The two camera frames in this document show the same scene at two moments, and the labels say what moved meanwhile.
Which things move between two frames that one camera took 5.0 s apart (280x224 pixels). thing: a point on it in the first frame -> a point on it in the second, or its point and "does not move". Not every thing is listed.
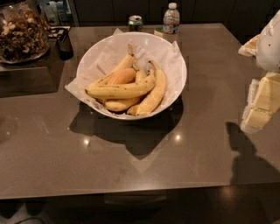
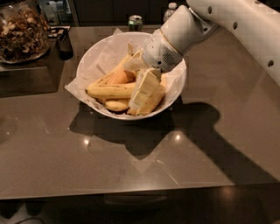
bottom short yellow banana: x=123 y=104 does not move
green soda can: x=135 y=24 does not move
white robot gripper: x=269 y=44 -> x=159 y=54
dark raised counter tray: x=39 y=75 does not move
